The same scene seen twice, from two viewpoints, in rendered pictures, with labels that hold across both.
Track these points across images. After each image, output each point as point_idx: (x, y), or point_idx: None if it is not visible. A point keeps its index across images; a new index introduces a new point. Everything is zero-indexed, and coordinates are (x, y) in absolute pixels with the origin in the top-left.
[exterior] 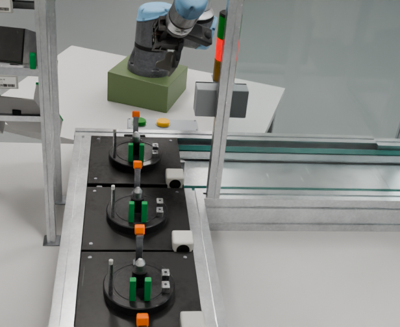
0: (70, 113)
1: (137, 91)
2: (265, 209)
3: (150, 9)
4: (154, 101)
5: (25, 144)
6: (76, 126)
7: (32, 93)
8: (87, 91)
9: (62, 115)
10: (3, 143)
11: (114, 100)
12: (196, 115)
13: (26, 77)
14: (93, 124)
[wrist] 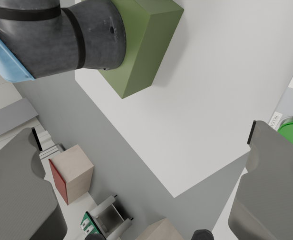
0: (174, 133)
1: (148, 59)
2: None
3: None
4: (165, 32)
5: (231, 203)
6: (203, 142)
7: (142, 143)
8: (134, 97)
9: (179, 142)
10: (224, 214)
11: (152, 79)
12: None
13: (120, 133)
14: (202, 124)
